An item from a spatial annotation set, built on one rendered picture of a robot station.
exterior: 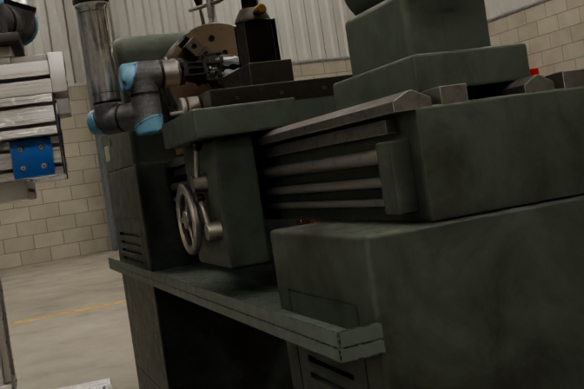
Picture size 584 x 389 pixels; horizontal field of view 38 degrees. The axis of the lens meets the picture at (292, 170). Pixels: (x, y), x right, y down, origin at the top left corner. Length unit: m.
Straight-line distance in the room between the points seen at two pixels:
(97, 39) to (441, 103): 1.31
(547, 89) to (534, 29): 10.37
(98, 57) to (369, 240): 1.33
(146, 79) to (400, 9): 1.05
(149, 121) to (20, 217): 10.17
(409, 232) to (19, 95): 1.07
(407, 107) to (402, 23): 0.19
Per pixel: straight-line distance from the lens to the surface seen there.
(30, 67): 1.97
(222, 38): 2.52
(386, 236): 1.15
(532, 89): 1.29
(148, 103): 2.23
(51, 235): 12.39
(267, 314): 1.40
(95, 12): 2.34
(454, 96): 1.22
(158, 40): 2.65
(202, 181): 1.78
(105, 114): 2.31
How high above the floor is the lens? 0.78
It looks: level
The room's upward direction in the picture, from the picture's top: 9 degrees counter-clockwise
